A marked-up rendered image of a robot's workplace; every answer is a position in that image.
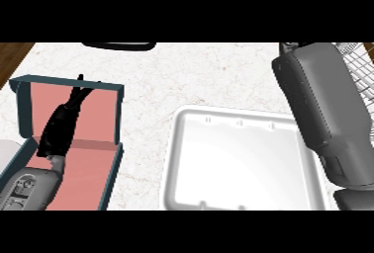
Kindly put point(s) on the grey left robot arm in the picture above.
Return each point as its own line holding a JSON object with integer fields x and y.
{"x": 30, "y": 189}

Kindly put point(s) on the white plastic tray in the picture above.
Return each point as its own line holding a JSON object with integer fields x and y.
{"x": 241, "y": 161}

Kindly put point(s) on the teal box with pink lining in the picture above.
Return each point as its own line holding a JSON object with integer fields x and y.
{"x": 72, "y": 141}

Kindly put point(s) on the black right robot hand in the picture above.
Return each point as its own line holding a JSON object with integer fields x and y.
{"x": 290, "y": 45}

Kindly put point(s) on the black flat object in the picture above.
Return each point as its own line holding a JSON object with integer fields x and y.
{"x": 118, "y": 45}

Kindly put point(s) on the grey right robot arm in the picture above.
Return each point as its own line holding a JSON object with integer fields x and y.
{"x": 324, "y": 108}

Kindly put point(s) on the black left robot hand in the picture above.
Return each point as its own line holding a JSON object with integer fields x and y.
{"x": 58, "y": 131}

